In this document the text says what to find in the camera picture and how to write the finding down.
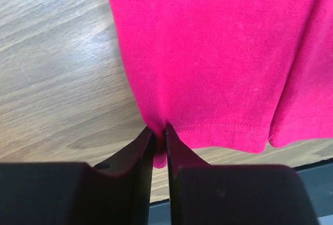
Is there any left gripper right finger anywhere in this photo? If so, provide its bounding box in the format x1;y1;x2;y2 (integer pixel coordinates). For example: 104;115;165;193
165;124;216;224

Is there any magenta t shirt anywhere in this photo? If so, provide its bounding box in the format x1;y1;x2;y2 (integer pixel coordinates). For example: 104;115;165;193
109;0;332;168

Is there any black mounting base plate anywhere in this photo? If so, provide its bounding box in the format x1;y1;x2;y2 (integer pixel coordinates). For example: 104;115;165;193
148;159;333;225

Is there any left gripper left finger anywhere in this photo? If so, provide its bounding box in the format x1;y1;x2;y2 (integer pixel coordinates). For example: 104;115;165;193
88;128;155;224

